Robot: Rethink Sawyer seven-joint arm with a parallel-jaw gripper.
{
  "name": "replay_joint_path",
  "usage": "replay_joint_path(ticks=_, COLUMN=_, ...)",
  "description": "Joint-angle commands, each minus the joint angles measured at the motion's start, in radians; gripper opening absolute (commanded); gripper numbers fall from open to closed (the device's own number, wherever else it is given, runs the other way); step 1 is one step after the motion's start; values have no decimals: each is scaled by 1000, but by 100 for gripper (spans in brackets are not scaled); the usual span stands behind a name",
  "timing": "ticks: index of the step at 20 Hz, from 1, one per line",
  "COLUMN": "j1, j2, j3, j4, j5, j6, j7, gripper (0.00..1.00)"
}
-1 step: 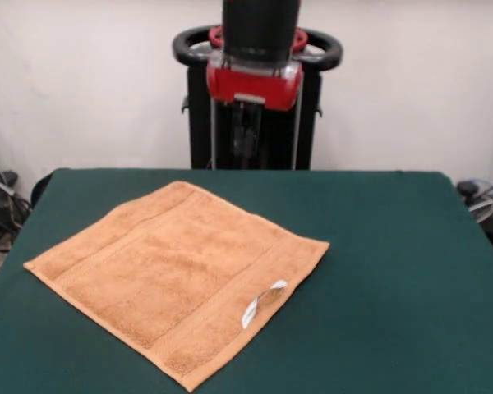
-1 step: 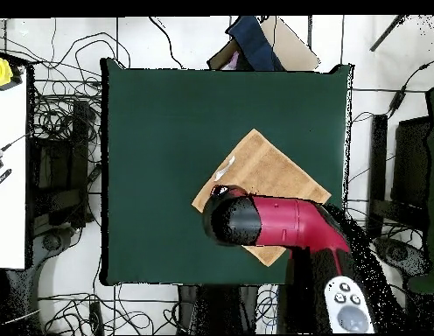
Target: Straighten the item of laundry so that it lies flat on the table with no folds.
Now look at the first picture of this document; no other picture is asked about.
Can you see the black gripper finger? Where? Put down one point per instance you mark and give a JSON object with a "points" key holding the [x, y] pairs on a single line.
{"points": [[253, 127], [240, 127]]}

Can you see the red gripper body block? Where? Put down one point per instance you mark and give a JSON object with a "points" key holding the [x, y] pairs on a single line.
{"points": [[250, 86]]}

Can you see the orange terry towel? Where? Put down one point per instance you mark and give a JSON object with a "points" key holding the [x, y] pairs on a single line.
{"points": [[181, 275]]}

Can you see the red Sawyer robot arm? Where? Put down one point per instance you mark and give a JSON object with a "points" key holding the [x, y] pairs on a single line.
{"points": [[259, 24]]}

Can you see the dark green table cloth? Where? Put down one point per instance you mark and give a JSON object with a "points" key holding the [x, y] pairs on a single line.
{"points": [[394, 308]]}

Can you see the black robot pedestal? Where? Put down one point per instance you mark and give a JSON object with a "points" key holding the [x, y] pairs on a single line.
{"points": [[279, 139]]}

